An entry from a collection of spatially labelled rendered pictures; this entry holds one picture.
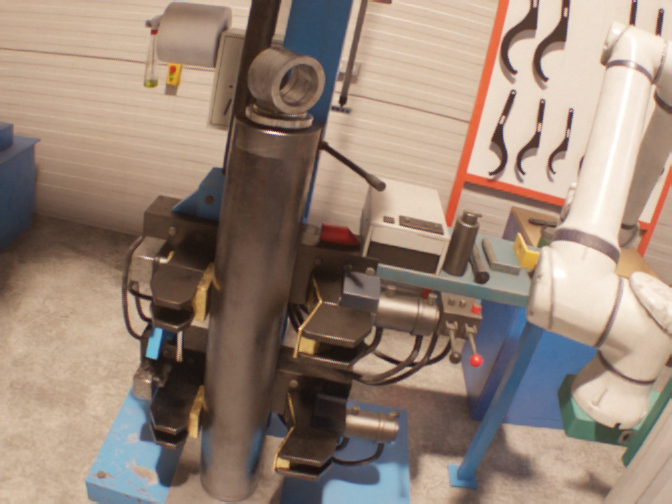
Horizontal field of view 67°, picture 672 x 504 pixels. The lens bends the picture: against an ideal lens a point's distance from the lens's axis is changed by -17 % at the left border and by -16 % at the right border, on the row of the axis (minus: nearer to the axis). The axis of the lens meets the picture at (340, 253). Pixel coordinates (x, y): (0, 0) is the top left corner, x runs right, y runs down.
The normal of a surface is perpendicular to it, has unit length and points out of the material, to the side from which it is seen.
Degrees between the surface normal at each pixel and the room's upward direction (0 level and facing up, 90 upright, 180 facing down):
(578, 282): 55
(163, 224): 90
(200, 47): 101
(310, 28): 90
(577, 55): 90
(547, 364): 90
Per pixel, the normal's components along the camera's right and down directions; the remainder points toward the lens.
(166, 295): 0.20, -0.87
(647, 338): -0.39, 0.33
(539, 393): -0.05, 0.44
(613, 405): -0.40, -0.05
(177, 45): -0.11, 0.69
